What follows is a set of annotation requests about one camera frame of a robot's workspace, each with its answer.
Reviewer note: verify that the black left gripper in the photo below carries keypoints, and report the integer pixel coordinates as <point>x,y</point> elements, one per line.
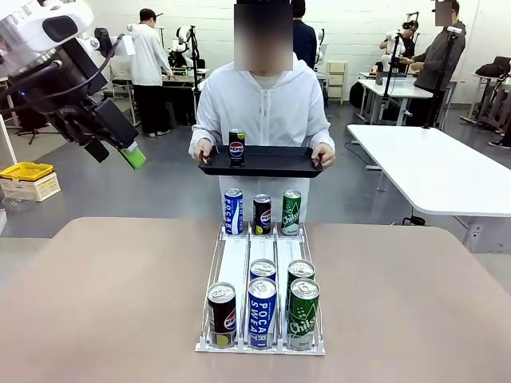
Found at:
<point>80,115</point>

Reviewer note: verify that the black serving tray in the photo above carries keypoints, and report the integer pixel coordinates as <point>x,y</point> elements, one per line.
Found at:
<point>275,159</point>

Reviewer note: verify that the person's left forearm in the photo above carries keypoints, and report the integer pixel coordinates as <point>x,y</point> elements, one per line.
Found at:
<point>322,133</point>

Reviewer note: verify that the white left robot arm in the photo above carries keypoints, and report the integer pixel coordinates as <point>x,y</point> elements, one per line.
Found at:
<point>24,20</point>

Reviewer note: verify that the person's right forearm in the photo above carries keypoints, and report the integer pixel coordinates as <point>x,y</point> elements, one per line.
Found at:
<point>201,131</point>

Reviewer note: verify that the person in white zip hoodie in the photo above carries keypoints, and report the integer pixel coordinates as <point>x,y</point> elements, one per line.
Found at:
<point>263,115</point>

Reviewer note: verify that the seated person with headset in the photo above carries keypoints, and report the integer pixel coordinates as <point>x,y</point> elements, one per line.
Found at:
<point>407,44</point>

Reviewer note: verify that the person's right hand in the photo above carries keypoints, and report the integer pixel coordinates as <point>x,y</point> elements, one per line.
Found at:
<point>203,151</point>

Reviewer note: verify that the person's left hand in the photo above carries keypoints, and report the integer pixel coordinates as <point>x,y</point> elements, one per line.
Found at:
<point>324,155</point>

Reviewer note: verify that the white plastic crate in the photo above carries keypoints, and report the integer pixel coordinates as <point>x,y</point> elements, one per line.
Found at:
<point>36,189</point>

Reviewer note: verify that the yellow crate lid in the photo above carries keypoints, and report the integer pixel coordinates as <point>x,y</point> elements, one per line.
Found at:
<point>26,170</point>

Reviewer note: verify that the bystander in white hoodie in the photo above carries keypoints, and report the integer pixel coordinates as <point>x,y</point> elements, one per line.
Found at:
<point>145,60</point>

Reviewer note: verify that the grey background desk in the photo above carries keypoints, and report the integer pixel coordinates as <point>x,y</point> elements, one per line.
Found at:
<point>179,77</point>

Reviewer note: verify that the clear plastic bag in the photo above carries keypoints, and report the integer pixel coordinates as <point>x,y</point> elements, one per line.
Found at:
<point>16,204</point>

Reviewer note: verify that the black tripod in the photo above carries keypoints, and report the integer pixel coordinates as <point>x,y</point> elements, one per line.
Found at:
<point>196,52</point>

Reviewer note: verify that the blue Pocari Sweat display can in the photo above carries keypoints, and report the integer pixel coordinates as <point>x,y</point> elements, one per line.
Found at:
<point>233,211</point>

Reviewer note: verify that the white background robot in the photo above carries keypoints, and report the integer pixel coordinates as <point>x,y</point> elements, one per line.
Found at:
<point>183,34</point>
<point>321,44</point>

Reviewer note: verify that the white can dispenser rack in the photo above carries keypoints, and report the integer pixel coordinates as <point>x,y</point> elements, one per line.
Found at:
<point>233,259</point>

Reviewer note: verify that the black Pepsi display can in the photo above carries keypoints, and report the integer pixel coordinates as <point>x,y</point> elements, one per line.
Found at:
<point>262,215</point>

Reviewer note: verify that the green Chilsung display can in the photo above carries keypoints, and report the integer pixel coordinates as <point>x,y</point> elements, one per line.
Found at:
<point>291,215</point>

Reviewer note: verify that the bystander in dark jacket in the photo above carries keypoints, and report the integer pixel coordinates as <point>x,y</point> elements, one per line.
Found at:
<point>305,44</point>

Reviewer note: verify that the green Chilsung cider can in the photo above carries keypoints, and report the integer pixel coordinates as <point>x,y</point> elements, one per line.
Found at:
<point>304,319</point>
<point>301,269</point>

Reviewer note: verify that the white drawer cabinet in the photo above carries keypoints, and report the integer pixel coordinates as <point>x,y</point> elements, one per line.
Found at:
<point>337,80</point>

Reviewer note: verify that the white background desk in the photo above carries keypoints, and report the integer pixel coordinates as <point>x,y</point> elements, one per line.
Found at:
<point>399,88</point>

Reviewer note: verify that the large white table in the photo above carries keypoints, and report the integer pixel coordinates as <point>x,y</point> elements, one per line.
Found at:
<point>431,167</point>

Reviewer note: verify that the bystander in grey jacket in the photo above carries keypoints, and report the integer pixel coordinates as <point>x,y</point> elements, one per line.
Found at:
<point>439,60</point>

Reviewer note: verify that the black bag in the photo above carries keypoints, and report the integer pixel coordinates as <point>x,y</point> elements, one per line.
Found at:
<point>495,68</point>

